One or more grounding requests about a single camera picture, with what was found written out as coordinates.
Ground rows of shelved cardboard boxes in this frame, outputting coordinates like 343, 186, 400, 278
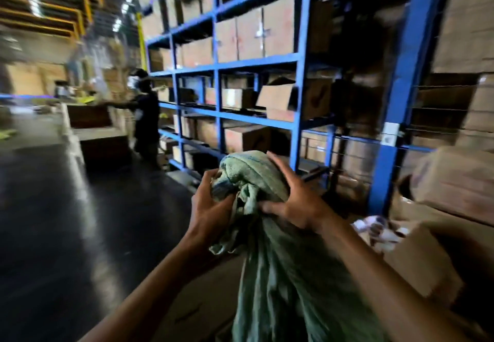
137, 0, 336, 176

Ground stack of large cardboard cartons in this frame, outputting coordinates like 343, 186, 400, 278
399, 0, 494, 226

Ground person's right hand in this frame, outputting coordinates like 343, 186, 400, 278
258, 151, 335, 235

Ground person's right forearm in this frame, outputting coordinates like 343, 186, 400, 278
316, 212, 491, 342

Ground green woven sack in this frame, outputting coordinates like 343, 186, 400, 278
209, 150, 390, 342

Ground person's left hand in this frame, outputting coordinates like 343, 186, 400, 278
188, 168, 237, 247

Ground flat brown cardboard box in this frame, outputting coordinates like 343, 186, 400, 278
154, 253, 248, 342

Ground white label tag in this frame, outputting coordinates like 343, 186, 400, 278
380, 122, 400, 148

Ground open brown cardboard box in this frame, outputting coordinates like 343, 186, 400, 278
380, 195, 494, 315

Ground crumpled white plastic wrap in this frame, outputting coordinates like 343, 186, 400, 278
352, 215, 410, 254

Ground yellow metal post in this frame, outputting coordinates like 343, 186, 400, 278
135, 12, 149, 72

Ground blue metal shelving rack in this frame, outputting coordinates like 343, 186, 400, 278
367, 0, 446, 217
143, 0, 342, 184

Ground low brown wooden platform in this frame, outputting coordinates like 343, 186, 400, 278
73, 127, 133, 165

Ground person's left forearm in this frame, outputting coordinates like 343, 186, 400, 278
79, 234, 232, 342

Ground yellow metal mezzanine railing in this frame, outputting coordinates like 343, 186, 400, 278
0, 0, 105, 42

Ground distant pile of brown cartons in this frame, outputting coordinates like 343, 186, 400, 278
5, 62, 69, 96

